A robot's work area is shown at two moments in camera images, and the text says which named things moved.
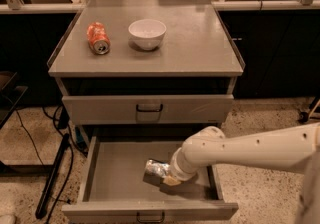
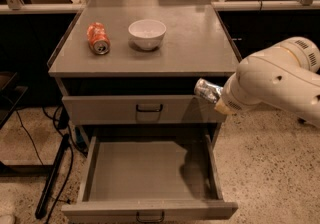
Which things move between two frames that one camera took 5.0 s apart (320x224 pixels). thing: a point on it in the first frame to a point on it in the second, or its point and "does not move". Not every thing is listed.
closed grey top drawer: (148, 109) does not move
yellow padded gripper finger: (171, 181) to (222, 107)
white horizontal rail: (219, 6) does not move
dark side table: (13, 91) does not move
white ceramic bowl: (147, 33) does not move
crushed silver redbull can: (159, 168) to (207, 90)
